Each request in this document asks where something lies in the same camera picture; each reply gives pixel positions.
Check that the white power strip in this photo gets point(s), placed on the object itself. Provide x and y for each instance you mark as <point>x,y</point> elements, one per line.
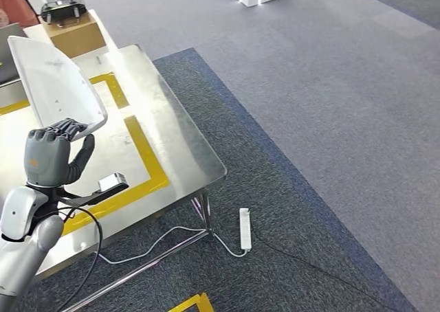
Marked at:
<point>245,230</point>

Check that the stainless steel workbench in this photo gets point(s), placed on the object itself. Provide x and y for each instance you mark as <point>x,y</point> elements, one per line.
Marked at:
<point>164,132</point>

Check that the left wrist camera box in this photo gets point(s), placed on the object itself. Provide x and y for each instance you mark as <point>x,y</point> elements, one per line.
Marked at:
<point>112,182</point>

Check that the person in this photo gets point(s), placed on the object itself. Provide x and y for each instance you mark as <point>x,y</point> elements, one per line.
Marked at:
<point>17,5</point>

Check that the white curved plastic part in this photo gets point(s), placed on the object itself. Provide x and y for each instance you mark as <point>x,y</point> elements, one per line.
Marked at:
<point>55,87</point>

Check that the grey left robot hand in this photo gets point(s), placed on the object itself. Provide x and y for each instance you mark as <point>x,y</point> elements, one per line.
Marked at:
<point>44,159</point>

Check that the brown cardboard box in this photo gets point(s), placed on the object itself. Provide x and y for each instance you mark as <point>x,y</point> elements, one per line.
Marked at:
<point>75,39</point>

